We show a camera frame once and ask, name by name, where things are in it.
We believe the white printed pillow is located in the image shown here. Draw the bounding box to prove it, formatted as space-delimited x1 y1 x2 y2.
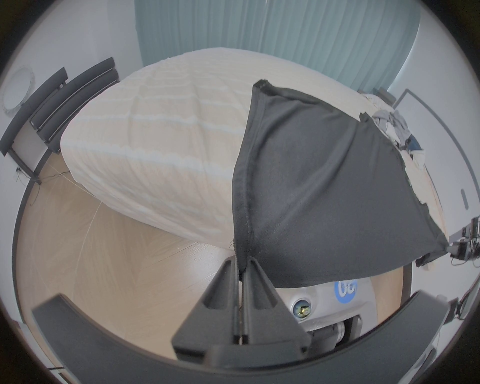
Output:
362 94 394 113

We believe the black T-shirt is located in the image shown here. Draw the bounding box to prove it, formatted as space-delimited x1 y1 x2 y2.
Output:
230 79 451 290

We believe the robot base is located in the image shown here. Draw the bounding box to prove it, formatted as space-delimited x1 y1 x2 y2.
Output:
275 264 406 344

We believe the black chest of drawers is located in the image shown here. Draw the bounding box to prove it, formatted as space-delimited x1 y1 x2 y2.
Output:
30 57 120 154

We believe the bed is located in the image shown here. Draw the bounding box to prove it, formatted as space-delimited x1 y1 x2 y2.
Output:
60 47 469 271

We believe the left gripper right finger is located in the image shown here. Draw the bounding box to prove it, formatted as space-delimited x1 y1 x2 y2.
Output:
241 257 313 356

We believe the grey bedside table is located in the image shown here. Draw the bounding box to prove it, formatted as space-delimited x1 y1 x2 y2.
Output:
358 87 397 108

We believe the blue-green curtain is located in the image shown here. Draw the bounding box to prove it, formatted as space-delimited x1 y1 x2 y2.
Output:
134 0 421 95

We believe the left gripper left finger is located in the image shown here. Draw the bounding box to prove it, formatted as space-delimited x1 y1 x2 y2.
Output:
172 259 241 361

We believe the pile of clothes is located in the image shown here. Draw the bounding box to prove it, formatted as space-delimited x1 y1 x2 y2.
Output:
371 109 427 159

